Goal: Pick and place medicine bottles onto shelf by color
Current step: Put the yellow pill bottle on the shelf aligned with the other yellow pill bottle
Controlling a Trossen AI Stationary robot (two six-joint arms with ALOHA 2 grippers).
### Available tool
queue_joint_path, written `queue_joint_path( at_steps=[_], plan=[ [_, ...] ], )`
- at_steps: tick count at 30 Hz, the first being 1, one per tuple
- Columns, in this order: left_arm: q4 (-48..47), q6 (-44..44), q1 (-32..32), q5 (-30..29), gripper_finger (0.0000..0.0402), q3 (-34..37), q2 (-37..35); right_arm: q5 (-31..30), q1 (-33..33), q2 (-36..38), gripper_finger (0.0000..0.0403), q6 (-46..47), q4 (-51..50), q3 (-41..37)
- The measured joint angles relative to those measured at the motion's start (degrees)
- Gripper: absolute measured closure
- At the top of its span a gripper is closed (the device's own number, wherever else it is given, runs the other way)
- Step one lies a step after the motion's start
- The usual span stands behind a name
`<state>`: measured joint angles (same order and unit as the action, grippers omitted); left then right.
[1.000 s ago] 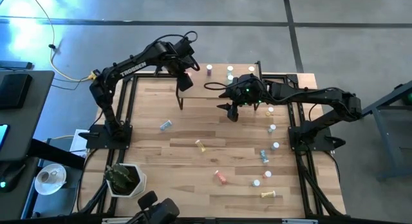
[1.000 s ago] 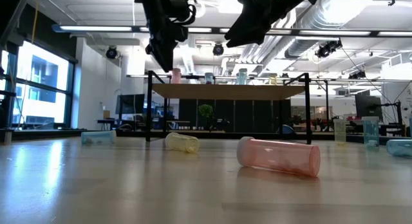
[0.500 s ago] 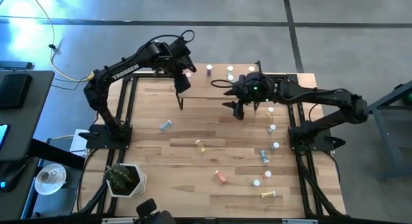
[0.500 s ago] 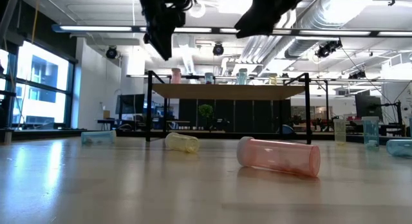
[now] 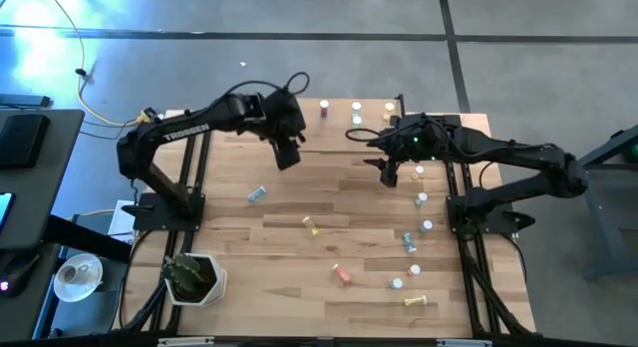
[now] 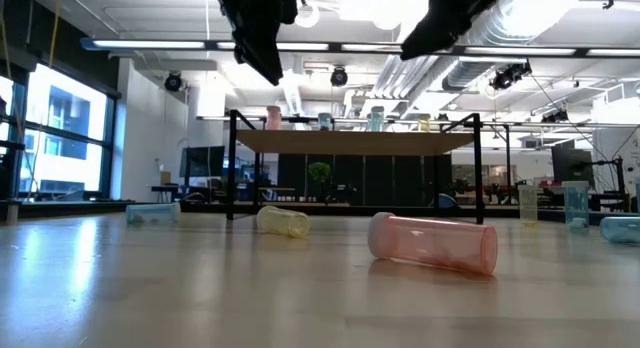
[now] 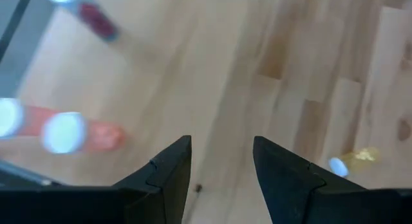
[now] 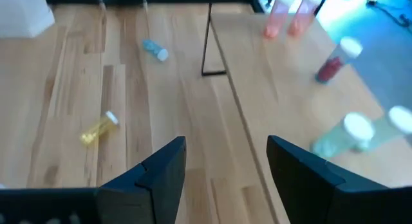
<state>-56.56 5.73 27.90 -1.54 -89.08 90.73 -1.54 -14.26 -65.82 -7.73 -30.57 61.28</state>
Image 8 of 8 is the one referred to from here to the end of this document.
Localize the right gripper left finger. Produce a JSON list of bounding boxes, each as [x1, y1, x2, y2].
[[96, 135, 188, 224]]

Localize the yellow medicine bottle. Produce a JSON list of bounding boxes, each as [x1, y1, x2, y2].
[[79, 110, 120, 147]]

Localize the wooden shelf with black legs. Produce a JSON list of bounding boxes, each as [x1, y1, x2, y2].
[[201, 1, 412, 224]]

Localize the blue medicine bottle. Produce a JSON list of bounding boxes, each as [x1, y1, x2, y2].
[[141, 38, 170, 62]]

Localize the teal medicine bottle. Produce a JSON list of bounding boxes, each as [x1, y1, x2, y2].
[[370, 104, 412, 144], [310, 111, 376, 159]]

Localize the white hexagonal planter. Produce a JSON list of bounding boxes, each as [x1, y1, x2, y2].
[[0, 0, 55, 39]]

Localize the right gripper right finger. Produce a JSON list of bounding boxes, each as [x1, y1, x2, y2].
[[266, 135, 389, 224]]

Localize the pink medicine bottle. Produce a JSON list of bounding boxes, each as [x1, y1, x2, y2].
[[263, 0, 292, 39], [286, 0, 319, 37]]

